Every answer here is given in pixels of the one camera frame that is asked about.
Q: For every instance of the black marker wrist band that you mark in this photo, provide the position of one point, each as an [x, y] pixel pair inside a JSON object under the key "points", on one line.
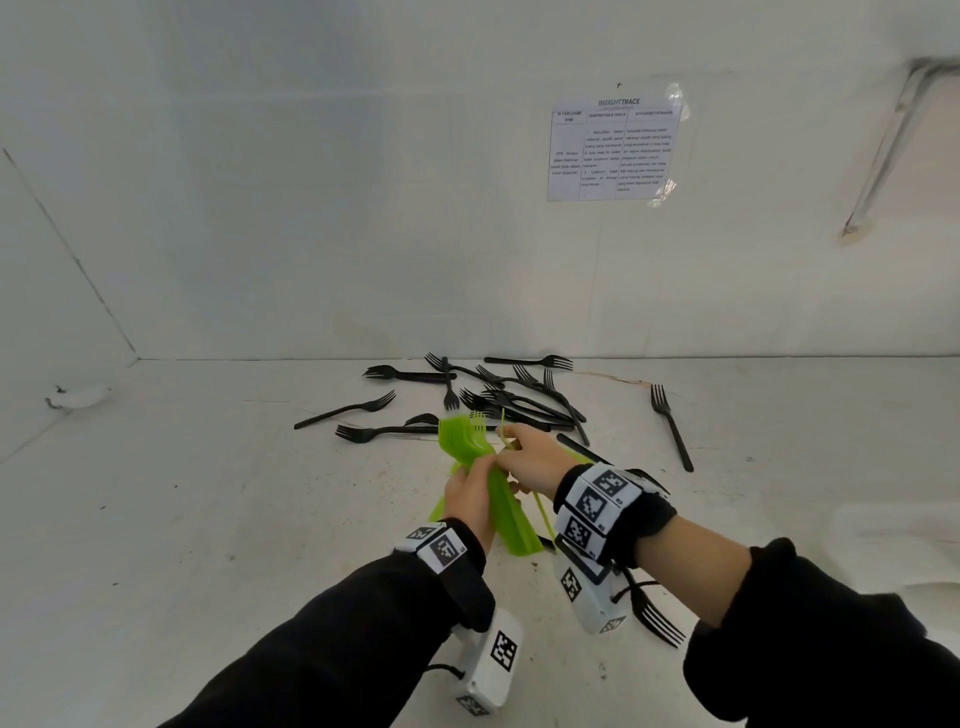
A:
{"points": [[454, 570], [630, 517]]}

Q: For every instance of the stack of green forks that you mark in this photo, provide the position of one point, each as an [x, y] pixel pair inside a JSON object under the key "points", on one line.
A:
{"points": [[510, 517]]}

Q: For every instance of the black marker right wrist band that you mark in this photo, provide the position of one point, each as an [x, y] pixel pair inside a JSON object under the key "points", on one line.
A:
{"points": [[630, 517]]}

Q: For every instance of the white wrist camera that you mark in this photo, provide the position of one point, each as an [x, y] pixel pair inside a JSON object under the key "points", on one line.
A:
{"points": [[592, 596], [491, 660]]}

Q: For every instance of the black marker left wrist band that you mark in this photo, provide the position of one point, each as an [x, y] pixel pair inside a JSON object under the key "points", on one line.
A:
{"points": [[454, 570]]}

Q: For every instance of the clear plastic container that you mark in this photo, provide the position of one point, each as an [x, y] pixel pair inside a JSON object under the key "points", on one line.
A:
{"points": [[892, 540]]}

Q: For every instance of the person's left hand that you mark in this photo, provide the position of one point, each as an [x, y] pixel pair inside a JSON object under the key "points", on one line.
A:
{"points": [[469, 502]]}

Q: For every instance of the person's right hand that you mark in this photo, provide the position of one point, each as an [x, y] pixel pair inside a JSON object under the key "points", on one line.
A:
{"points": [[540, 461]]}

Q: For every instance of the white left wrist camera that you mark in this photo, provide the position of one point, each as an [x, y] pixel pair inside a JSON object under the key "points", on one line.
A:
{"points": [[491, 660]]}

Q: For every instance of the metal wall bracket frame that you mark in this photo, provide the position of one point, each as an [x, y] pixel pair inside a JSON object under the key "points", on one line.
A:
{"points": [[877, 172]]}

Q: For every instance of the printed paper wall notice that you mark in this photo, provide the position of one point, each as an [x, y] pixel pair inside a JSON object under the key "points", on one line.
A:
{"points": [[615, 150]]}

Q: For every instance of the person's left forearm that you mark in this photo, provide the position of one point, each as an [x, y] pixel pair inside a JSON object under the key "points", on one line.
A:
{"points": [[337, 652]]}

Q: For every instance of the pile of black plastic forks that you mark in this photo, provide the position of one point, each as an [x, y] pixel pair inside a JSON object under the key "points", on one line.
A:
{"points": [[671, 427]]}

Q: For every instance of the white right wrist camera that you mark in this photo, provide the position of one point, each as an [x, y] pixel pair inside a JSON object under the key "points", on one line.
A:
{"points": [[592, 596]]}

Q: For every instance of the green plastic fork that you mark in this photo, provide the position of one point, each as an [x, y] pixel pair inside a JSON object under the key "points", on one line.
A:
{"points": [[543, 517]]}

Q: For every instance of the small white wall clip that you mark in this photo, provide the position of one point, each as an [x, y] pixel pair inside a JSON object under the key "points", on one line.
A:
{"points": [[79, 397]]}

